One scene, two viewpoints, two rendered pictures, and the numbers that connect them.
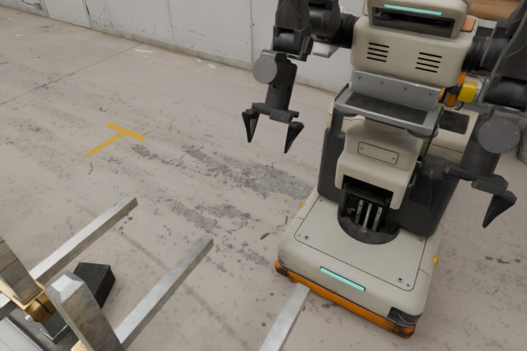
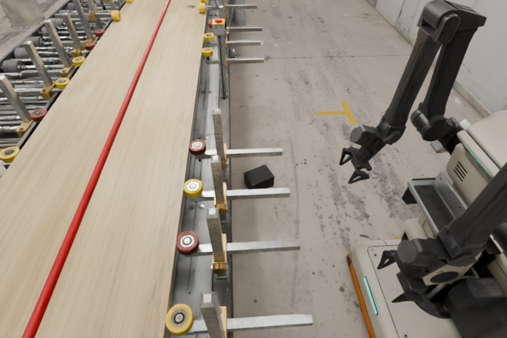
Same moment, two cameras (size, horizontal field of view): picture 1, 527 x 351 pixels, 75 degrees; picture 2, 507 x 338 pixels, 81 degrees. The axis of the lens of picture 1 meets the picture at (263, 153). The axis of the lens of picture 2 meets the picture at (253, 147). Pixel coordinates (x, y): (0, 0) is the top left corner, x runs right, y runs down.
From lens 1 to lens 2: 0.59 m
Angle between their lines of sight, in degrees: 41
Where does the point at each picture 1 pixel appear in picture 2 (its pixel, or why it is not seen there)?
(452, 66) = not seen: hidden behind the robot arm
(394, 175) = not seen: hidden behind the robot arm
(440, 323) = not seen: outside the picture
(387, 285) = (392, 328)
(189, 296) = (294, 224)
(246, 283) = (327, 247)
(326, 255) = (375, 275)
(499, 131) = (408, 249)
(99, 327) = (218, 180)
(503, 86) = (448, 237)
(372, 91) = (443, 193)
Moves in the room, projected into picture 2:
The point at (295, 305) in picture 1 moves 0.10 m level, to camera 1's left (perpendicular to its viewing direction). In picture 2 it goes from (287, 244) to (271, 225)
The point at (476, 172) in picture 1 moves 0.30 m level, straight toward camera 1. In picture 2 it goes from (404, 268) to (293, 258)
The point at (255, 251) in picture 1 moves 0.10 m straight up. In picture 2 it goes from (349, 238) to (352, 230)
